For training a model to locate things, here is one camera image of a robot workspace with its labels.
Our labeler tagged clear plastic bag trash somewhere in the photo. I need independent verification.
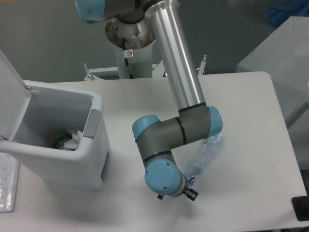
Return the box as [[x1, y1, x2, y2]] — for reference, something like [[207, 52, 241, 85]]
[[63, 130, 83, 151]]

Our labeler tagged metal clamp bolt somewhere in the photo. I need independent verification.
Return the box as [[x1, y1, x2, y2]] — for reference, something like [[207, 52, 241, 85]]
[[197, 55, 207, 75]]

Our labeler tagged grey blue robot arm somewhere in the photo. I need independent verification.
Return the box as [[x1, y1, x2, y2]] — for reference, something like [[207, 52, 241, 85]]
[[75, 0, 223, 200]]

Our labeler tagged white covered side table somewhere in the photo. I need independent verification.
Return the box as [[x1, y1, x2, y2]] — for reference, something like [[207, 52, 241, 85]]
[[237, 16, 309, 128]]

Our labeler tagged clear plastic water bottle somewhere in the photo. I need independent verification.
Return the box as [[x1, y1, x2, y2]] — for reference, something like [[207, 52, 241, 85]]
[[182, 133, 225, 187]]

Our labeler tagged laminated paper sheet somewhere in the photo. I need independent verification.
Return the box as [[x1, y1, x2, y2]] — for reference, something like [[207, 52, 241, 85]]
[[0, 153, 20, 213]]

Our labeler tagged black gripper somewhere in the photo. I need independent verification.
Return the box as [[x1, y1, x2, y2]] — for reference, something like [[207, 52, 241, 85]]
[[157, 185, 198, 201]]

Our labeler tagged green trash inside can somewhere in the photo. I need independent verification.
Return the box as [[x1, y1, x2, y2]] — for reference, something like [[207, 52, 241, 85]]
[[53, 137, 64, 150]]

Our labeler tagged black cable on pedestal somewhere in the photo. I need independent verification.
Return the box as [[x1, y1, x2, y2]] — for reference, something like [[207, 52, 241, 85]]
[[122, 37, 134, 79]]

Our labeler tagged blue object in background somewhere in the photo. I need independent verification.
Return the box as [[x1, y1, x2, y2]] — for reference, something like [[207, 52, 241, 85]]
[[268, 0, 309, 27]]

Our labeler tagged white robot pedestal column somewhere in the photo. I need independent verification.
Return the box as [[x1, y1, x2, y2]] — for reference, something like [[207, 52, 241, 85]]
[[105, 15, 156, 79]]

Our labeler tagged white pedestal base bracket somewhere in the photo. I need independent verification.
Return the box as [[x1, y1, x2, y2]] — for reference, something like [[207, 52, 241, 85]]
[[84, 61, 168, 81]]

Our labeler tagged white trash can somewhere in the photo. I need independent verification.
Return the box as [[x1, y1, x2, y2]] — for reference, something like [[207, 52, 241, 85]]
[[0, 54, 110, 189]]

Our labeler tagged black device at table edge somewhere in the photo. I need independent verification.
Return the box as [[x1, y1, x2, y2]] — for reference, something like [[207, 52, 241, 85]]
[[292, 196, 309, 221]]

